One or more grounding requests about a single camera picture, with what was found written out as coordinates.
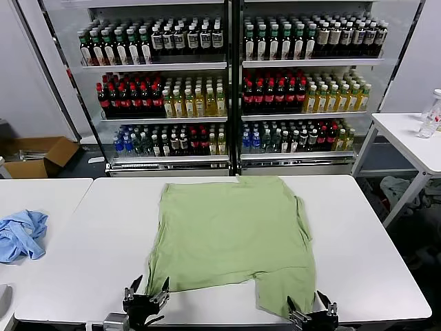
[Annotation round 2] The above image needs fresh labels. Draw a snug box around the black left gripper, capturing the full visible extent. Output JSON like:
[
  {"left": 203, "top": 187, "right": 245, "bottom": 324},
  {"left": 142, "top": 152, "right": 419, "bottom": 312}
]
[{"left": 122, "top": 274, "right": 171, "bottom": 327}]

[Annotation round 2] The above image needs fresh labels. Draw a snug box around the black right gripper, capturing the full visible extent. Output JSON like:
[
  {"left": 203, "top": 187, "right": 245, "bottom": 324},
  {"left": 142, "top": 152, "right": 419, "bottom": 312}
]
[{"left": 287, "top": 290, "right": 340, "bottom": 331}]

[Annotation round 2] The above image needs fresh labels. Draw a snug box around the light green T-shirt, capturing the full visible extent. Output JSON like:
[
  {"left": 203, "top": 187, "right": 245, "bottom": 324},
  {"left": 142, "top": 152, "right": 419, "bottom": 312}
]
[{"left": 146, "top": 175, "right": 318, "bottom": 319}]

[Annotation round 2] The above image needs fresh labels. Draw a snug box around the glass drinks display cabinet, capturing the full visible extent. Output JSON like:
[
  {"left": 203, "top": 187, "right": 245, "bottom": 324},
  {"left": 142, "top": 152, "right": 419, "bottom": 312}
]
[
  {"left": 234, "top": 0, "right": 428, "bottom": 177},
  {"left": 15, "top": 0, "right": 236, "bottom": 178}
]

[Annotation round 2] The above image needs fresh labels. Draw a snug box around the dark ribbed laundry basket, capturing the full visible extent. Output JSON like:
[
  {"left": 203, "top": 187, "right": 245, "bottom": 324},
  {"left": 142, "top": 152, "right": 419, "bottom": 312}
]
[{"left": 358, "top": 176, "right": 392, "bottom": 225}]

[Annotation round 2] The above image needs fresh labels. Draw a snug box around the light blue crumpled shirt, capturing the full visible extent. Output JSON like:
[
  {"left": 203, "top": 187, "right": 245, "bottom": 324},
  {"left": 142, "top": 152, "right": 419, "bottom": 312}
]
[{"left": 0, "top": 208, "right": 49, "bottom": 265}]

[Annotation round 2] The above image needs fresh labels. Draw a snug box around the pale grey-green crumpled cloth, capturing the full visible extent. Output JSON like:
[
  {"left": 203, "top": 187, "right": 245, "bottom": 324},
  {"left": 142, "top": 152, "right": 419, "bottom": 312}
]
[{"left": 380, "top": 175, "right": 420, "bottom": 217}]

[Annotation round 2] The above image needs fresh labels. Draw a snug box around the brown cardboard box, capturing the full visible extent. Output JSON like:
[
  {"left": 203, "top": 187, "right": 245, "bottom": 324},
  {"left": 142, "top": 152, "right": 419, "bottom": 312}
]
[{"left": 0, "top": 135, "right": 81, "bottom": 179}]

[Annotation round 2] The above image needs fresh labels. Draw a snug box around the grey crumpled cloth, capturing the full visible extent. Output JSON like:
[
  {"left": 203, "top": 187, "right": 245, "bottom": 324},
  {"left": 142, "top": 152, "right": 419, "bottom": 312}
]
[{"left": 415, "top": 179, "right": 441, "bottom": 211}]

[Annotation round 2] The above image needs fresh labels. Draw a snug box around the white side table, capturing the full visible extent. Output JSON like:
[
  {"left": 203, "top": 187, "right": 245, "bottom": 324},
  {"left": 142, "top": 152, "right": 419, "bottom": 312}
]
[{"left": 351, "top": 112, "right": 441, "bottom": 229}]

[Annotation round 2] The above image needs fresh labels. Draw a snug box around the small clear plastic bottle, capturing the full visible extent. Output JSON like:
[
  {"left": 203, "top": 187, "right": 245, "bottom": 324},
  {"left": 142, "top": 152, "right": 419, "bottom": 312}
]
[{"left": 418, "top": 115, "right": 437, "bottom": 139}]

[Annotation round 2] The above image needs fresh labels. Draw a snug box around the tall clear plastic bottle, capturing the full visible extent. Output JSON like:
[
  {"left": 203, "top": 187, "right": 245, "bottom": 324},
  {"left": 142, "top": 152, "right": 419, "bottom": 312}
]
[{"left": 420, "top": 88, "right": 441, "bottom": 134}]

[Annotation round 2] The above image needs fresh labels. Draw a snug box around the green-cap white-label tea bottle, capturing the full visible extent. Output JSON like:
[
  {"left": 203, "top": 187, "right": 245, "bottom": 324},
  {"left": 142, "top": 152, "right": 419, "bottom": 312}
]
[
  {"left": 305, "top": 23, "right": 318, "bottom": 59},
  {"left": 280, "top": 23, "right": 294, "bottom": 60},
  {"left": 256, "top": 23, "right": 269, "bottom": 60},
  {"left": 127, "top": 28, "right": 141, "bottom": 65},
  {"left": 294, "top": 23, "right": 307, "bottom": 60},
  {"left": 103, "top": 29, "right": 117, "bottom": 66},
  {"left": 90, "top": 30, "right": 105, "bottom": 66},
  {"left": 139, "top": 27, "right": 153, "bottom": 65},
  {"left": 79, "top": 30, "right": 94, "bottom": 66},
  {"left": 115, "top": 28, "right": 130, "bottom": 66},
  {"left": 243, "top": 24, "right": 257, "bottom": 60},
  {"left": 268, "top": 23, "right": 282, "bottom": 60}
]

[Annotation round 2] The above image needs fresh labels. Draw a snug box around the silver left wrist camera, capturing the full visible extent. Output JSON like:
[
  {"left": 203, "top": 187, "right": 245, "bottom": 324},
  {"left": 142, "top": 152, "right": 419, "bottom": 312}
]
[{"left": 102, "top": 312, "right": 131, "bottom": 331}]

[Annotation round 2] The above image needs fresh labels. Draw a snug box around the black cabinet post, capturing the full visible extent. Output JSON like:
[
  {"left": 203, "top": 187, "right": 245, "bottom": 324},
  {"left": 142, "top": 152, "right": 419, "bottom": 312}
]
[{"left": 229, "top": 0, "right": 243, "bottom": 175}]

